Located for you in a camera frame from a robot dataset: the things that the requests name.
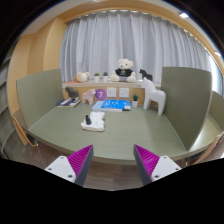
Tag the right green desk divider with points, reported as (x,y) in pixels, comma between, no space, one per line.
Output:
(188,98)

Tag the right wooden chair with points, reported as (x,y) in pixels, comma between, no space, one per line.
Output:
(201,156)

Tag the right white wall socket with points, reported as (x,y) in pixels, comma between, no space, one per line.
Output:
(123,92)

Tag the dark book under horse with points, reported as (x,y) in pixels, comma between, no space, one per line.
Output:
(68,103)

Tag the white wall socket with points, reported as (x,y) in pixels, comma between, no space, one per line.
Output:
(123,92)
(111,92)

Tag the small black horse figure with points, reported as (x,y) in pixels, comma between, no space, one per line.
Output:
(146,75)

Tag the small potted plant on desk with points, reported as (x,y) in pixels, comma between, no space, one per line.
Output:
(135,100)

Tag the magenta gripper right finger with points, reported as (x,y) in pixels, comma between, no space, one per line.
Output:
(153,167)

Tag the small lying plush toy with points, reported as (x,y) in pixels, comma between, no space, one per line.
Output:
(82,77)

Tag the left small potted plant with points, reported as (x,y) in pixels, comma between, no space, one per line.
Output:
(96,77)

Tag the dark grey horse figure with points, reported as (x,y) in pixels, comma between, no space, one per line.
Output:
(73,94)

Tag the blue book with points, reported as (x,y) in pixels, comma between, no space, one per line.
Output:
(112,105)

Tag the purple round number sign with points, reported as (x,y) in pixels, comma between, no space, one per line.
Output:
(100,94)

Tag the pink wooden horse figure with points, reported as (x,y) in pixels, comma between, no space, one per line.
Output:
(88,97)

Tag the white wooden horse figure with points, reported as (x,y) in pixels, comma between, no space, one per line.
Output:
(153,94)

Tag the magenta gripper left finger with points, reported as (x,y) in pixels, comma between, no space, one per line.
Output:
(73,168)

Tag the right small potted plant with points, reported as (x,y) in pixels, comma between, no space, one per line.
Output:
(105,77)

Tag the left white wall socket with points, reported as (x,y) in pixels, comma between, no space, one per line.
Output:
(111,92)

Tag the cream teddy bear black shirt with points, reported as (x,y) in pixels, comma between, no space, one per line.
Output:
(124,72)

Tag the green desk divider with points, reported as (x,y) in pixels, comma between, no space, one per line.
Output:
(38,94)
(188,98)

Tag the grey white curtain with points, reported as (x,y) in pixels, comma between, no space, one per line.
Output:
(95,43)

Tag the left green desk divider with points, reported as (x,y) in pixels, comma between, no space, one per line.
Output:
(38,94)

